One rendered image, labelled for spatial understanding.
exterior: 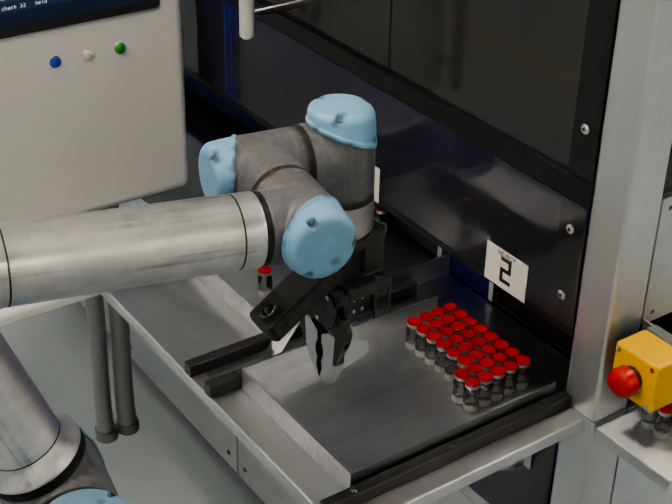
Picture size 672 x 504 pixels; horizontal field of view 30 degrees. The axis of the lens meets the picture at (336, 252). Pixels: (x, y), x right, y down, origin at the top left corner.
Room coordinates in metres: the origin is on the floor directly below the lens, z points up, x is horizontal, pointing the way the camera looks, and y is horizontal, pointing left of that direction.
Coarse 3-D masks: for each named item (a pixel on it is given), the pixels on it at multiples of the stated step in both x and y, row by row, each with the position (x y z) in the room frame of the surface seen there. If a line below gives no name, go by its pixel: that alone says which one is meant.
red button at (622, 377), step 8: (616, 368) 1.27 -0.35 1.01; (624, 368) 1.27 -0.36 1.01; (608, 376) 1.27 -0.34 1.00; (616, 376) 1.26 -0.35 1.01; (624, 376) 1.25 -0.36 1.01; (632, 376) 1.26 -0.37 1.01; (608, 384) 1.27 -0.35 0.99; (616, 384) 1.26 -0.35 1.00; (624, 384) 1.25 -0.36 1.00; (632, 384) 1.25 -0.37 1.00; (616, 392) 1.25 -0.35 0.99; (624, 392) 1.25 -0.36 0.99; (632, 392) 1.25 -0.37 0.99
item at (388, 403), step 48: (384, 336) 1.52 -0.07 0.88; (288, 384) 1.39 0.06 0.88; (336, 384) 1.40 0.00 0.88; (384, 384) 1.40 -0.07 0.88; (432, 384) 1.40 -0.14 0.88; (528, 384) 1.41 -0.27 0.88; (288, 432) 1.29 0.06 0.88; (336, 432) 1.29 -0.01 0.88; (384, 432) 1.29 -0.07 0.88; (432, 432) 1.30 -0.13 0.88; (336, 480) 1.20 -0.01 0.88
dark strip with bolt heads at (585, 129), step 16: (592, 0) 1.41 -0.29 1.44; (608, 0) 1.39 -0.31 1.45; (592, 16) 1.41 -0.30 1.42; (608, 16) 1.39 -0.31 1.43; (592, 32) 1.40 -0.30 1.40; (608, 32) 1.38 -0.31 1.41; (592, 48) 1.40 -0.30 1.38; (608, 48) 1.38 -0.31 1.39; (592, 64) 1.40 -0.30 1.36; (608, 64) 1.38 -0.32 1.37; (592, 80) 1.40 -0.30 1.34; (592, 96) 1.39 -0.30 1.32; (576, 112) 1.41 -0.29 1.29; (592, 112) 1.39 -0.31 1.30; (576, 128) 1.41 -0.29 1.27; (592, 128) 1.39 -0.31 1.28; (576, 144) 1.41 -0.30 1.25; (592, 144) 1.38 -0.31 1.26; (576, 160) 1.40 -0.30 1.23; (592, 160) 1.38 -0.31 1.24; (592, 176) 1.38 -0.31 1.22
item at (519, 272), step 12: (492, 252) 1.51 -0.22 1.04; (504, 252) 1.49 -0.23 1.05; (492, 264) 1.50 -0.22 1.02; (504, 264) 1.48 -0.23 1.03; (516, 264) 1.47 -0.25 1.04; (492, 276) 1.50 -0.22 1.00; (504, 276) 1.48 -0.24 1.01; (516, 276) 1.46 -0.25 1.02; (504, 288) 1.48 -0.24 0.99; (516, 288) 1.46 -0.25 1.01
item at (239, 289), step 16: (384, 240) 1.79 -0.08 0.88; (400, 240) 1.80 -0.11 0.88; (384, 256) 1.74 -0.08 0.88; (400, 256) 1.74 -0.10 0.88; (416, 256) 1.75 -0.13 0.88; (448, 256) 1.70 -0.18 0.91; (240, 272) 1.69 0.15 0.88; (256, 272) 1.69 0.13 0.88; (272, 272) 1.69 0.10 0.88; (288, 272) 1.69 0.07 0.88; (400, 272) 1.64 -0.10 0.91; (416, 272) 1.66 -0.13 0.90; (432, 272) 1.68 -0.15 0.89; (448, 272) 1.70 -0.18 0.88; (224, 288) 1.61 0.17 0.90; (240, 288) 1.64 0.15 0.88; (256, 288) 1.64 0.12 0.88; (272, 288) 1.64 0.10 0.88; (240, 304) 1.57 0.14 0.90; (256, 304) 1.59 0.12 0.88
